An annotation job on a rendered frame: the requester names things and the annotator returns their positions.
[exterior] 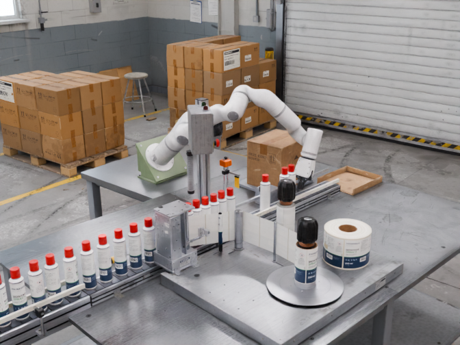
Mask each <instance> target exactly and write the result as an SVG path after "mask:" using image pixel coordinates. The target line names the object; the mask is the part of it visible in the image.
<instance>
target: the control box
mask: <svg viewBox="0 0 460 345"><path fill-rule="evenodd" d="M207 106H208V105H207ZM208 109H209V111H203V107H201V105H188V144H189V146H190V150H191V152H192V154H193V155H203V154H212V153H213V152H214V115H213V113H212V111H211V109H210V107H209V106H208Z"/></svg>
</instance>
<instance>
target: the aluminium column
mask: <svg viewBox="0 0 460 345"><path fill-rule="evenodd" d="M202 102H206V105H209V100H208V99H206V98H203V97H201V98H197V99H195V105H201V103H202ZM196 157H197V181H198V199H199V200H200V205H201V203H202V202H201V197H202V196H206V172H205V154H203V155H196ZM206 167H207V196H208V197H209V202H210V167H209V154H206Z"/></svg>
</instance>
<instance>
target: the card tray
mask: <svg viewBox="0 0 460 345"><path fill-rule="evenodd" d="M382 178H383V176H381V175H377V174H374V173H372V172H368V171H364V170H360V169H358V168H353V167H350V166H345V167H342V168H339V169H337V170H334V171H333V172H330V173H327V174H325V175H323V176H321V177H318V178H317V184H318V183H321V182H323V181H333V180H335V179H340V181H339V182H338V183H337V184H339V186H340V192H344V193H347V194H350V195H353V196H354V195H356V194H358V193H360V192H362V191H364V190H367V189H368V188H371V187H372V186H375V185H376V184H378V183H381V182H382Z"/></svg>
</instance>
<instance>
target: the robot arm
mask: <svg viewBox="0 0 460 345"><path fill-rule="evenodd" d="M250 101H252V102H253V103H254V104H255V105H256V106H258V107H262V108H264V109H265V110H266V111H267V112H268V113H269V114H270V115H271V116H273V117H274V118H275V119H276V120H277V121H278V122H279V123H281V124H282V125H283V126H284V127H285V128H286V129H287V132H288V133H289V135H290V136H291V137H292V138H293V139H295V141H297V142H298V143H299V144H300V145H302V146H303V149H302V151H301V155H302V156H301V157H299V159H298V161H297V164H296V168H295V170H294V172H295V173H296V177H297V178H298V187H297V188H298V189H300V190H302V189H303V188H304V185H305V183H306V181H311V178H312V177H313V175H314V169H315V164H316V161H315V160H314V159H316V156H317V154H318V149H319V146H320V141H321V138H322V133H323V131H321V130H319V129H314V128H308V129H307V131H305V130H304V129H303V128H302V127H301V120H300V119H299V117H298V116H297V115H295V113H294V112H293V111H292V110H291V109H290V108H289V107H288V106H287V105H286V104H284V103H283V102H282V101H281V100H280V99H279V98H278V97H277V96H276V95H275V94H274V93H272V92H271V91H269V90H266V89H252V88H250V87H249V86H247V85H240V86H238V87H236V88H235V89H234V91H233V93H232V95H231V97H230V99H229V102H228V103H227V104H226V105H225V106H223V105H221V104H216V105H213V106H211V107H210V109H211V111H212V113H213V115H214V125H216V124H218V123H221V122H222V121H229V122H230V123H234V122H236V121H238V120H240V119H241V117H243V115H244V113H245V110H246V107H247V105H248V103H249V102H250ZM186 145H189V144H188V112H186V113H184V114H183V115H182V117H181V118H180V119H179V120H178V121H177V123H176V125H175V126H174V127H173V129H172V130H171V132H170V133H169V134H168V135H167V136H166V137H165V138H164V139H163V140H162V141H161V142H160V143H159V144H158V143H155V144H151V145H150V146H149V147H148V148H147V149H146V160H147V162H148V163H149V164H150V165H151V166H152V167H153V168H154V169H156V170H158V171H167V170H169V169H171V168H172V166H173V164H174V156H176V154H178V152H180V150H181V149H182V148H183V147H184V146H186Z"/></svg>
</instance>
